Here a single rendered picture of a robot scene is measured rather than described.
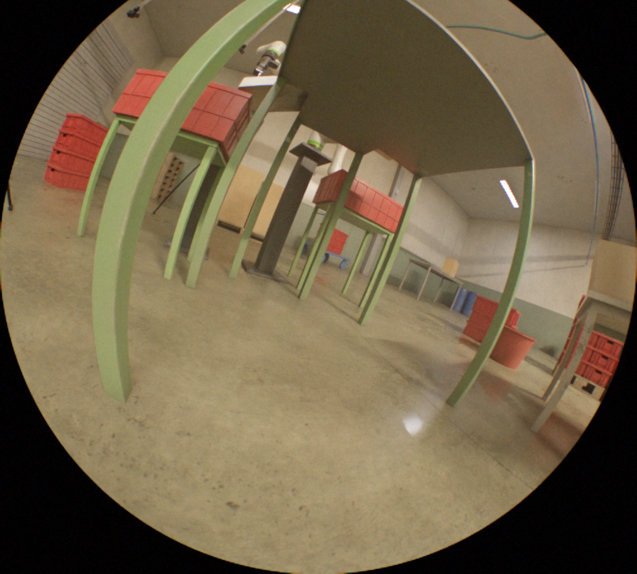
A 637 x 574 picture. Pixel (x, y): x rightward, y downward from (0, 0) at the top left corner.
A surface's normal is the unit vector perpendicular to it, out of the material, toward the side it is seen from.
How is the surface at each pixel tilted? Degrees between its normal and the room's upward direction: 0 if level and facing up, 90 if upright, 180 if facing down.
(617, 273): 90
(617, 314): 90
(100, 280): 90
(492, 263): 90
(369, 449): 0
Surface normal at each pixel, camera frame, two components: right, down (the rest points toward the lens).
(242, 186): 0.37, 0.20
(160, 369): 0.37, -0.93
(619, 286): -0.87, -0.33
